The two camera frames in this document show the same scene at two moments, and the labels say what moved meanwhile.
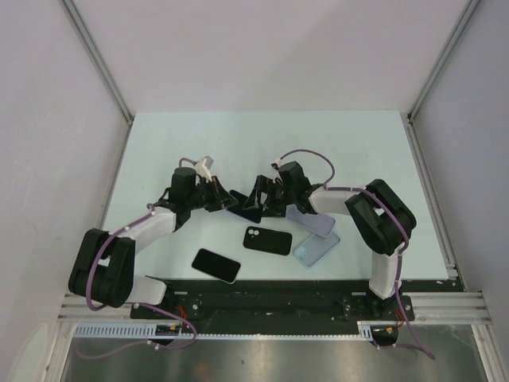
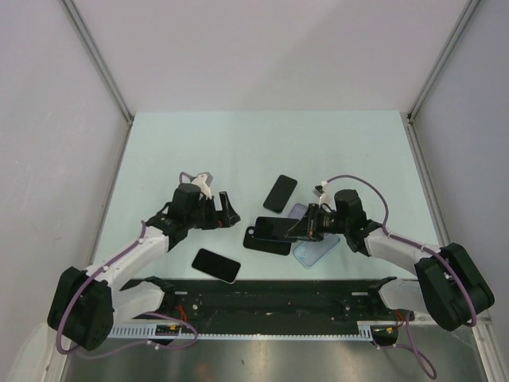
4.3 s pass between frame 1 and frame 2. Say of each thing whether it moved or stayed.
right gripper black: moved
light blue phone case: stayed
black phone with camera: stayed
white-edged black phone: stayed
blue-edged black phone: moved
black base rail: stayed
